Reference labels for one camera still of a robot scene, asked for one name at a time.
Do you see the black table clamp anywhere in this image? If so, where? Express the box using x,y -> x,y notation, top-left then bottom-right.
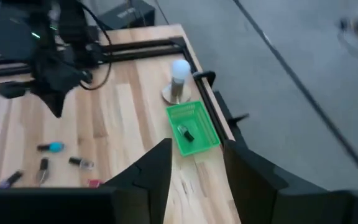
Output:
192,70 -> 217,88
227,113 -> 250,128

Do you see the black aluminium table frame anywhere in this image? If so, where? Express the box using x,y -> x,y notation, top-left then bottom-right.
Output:
0,35 -> 239,147

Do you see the dark nail polish bottle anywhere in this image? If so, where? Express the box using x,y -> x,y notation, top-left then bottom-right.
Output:
177,124 -> 196,143

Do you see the teal nail polish bottle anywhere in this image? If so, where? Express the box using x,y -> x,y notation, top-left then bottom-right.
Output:
37,141 -> 66,154

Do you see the purple glitter nail polish bottle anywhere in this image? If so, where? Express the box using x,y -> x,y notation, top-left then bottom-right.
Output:
0,170 -> 24,190

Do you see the black box on floor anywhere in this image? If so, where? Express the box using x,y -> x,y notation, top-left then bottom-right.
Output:
97,0 -> 156,31

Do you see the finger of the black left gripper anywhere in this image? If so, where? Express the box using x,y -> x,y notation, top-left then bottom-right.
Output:
54,92 -> 67,118
41,93 -> 55,113

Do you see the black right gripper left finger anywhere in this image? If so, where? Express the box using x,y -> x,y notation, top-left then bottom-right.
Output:
0,138 -> 173,224

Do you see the white nail polish bottle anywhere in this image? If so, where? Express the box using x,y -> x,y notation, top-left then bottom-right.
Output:
68,156 -> 95,170

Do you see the pink nail polish bottle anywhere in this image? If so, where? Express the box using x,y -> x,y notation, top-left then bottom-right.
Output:
86,179 -> 105,189

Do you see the white bulb on brass stand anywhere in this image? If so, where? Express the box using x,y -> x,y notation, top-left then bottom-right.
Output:
161,58 -> 192,105

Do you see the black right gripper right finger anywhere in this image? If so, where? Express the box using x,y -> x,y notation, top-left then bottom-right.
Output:
223,139 -> 358,224

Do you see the green plastic basket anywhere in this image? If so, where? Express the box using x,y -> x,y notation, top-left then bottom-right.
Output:
165,100 -> 222,157

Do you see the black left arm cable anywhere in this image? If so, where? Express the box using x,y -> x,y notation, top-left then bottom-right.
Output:
78,2 -> 113,91

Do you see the clear nail polish bottle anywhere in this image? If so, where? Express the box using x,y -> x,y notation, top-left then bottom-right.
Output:
35,157 -> 50,185

